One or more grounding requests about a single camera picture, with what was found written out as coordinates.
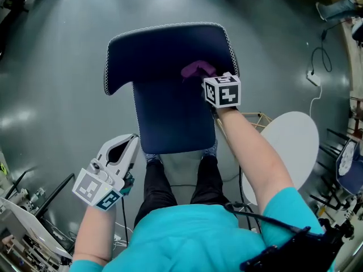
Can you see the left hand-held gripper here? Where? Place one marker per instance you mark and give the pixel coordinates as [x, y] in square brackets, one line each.
[90, 188]

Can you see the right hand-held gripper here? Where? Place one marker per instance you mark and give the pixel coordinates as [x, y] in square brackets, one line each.
[224, 92]

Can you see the purple wiping cloth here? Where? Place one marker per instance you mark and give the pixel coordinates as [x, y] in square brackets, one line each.
[195, 68]

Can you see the dark blue chair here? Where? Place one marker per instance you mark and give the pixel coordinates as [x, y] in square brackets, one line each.
[170, 109]

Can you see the black shoulder bag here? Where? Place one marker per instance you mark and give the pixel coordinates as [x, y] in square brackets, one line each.
[297, 251]

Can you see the person's right forearm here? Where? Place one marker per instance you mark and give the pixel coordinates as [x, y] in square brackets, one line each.
[255, 157]

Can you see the person's left forearm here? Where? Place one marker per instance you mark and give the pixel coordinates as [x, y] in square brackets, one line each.
[95, 234]

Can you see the person's left grey shoe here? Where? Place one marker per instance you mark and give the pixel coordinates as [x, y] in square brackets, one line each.
[152, 157]

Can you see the person's grey shoe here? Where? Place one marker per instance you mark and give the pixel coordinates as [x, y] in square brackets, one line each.
[152, 157]
[210, 150]

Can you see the person's black trousers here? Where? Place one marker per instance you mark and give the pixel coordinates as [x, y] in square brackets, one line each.
[156, 186]

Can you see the person's right grey shoe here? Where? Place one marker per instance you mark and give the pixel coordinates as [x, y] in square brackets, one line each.
[210, 150]

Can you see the black metal table legs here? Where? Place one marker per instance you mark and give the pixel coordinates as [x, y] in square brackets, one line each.
[55, 195]

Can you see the white round table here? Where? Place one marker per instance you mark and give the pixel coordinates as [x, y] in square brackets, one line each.
[292, 152]

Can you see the white power strip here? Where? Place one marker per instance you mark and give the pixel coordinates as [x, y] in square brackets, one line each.
[313, 78]

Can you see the person's teal shirt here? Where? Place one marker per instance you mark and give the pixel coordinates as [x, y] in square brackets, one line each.
[184, 242]

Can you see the white board table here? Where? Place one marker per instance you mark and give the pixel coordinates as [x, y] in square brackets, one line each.
[28, 222]

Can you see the white patterned cushion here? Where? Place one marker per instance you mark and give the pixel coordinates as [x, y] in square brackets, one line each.
[346, 157]

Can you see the tan table leg frame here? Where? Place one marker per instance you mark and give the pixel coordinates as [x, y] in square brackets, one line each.
[249, 113]

